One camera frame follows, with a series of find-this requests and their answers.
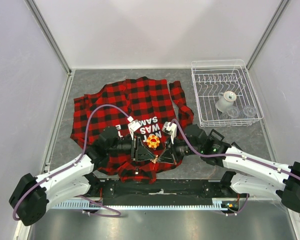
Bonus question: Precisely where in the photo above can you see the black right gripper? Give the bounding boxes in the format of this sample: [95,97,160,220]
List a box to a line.
[157,134,202,165]

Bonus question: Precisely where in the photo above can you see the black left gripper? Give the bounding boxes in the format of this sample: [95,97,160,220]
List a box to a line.
[107,131,156,162]

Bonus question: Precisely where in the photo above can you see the blue glitter leaf brooch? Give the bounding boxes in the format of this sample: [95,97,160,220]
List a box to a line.
[151,155,159,164]

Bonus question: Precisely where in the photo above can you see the red black plaid shirt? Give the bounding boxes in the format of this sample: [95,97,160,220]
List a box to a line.
[69,76,195,185]

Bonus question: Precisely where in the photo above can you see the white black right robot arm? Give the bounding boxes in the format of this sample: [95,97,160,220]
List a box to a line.
[159,122,300,213]

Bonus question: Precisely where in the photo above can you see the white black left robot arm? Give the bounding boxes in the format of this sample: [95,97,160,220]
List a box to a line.
[8,126,157,226]

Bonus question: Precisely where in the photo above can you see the yellow plush flower brooch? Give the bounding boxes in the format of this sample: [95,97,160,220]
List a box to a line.
[146,135,161,150]

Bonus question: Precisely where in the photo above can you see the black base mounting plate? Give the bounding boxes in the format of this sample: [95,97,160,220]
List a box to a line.
[85,179,247,199]

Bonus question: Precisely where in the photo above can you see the clear glass cup left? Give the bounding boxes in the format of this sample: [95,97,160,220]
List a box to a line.
[225,106,241,120]

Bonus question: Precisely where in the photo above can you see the clear glass cup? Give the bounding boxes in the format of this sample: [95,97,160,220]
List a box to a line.
[242,105,257,119]
[225,106,241,120]

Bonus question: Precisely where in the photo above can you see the grey ceramic teapot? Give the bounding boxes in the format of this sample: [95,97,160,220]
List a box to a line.
[216,91,237,113]

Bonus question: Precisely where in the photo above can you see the clear glass cup right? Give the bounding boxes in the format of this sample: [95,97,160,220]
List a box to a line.
[242,105,257,119]

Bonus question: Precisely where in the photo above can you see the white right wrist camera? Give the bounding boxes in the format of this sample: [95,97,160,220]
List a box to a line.
[162,121,177,144]

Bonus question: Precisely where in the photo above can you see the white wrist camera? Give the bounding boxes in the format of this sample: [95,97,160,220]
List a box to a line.
[162,121,177,144]
[127,116,141,140]

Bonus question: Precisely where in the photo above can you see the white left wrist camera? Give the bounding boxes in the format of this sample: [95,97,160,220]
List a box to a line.
[127,116,141,140]

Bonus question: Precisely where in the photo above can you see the black wire frame stand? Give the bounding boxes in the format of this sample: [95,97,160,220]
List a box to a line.
[208,129,239,148]

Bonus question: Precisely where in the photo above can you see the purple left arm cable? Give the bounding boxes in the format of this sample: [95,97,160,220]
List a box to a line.
[12,104,134,222]

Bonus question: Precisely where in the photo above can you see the white wire dish rack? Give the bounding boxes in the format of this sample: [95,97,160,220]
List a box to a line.
[191,59,264,127]

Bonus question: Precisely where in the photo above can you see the light blue cable duct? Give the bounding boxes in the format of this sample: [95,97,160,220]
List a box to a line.
[52,198,233,211]

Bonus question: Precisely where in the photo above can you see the aluminium frame post left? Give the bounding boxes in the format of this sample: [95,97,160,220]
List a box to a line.
[24,0,72,75]

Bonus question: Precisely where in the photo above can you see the aluminium frame post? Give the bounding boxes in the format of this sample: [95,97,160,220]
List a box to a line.
[246,0,291,70]
[24,0,72,75]

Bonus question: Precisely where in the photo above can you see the aluminium frame post right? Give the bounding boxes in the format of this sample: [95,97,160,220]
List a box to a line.
[246,0,291,70]

